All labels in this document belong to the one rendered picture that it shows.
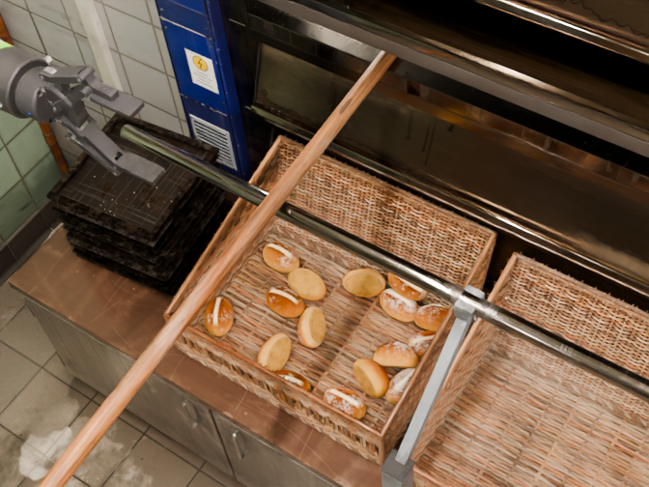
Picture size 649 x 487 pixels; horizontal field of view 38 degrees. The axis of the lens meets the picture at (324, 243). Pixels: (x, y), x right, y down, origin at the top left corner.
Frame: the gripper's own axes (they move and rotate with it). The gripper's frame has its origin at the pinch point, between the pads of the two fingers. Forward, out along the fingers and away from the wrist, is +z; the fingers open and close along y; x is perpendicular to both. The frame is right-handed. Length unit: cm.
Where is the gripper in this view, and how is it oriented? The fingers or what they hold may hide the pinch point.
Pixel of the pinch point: (142, 142)
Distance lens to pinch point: 130.6
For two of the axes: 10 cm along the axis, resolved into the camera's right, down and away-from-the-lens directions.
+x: -5.4, 7.1, -4.6
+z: 8.4, 4.1, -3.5
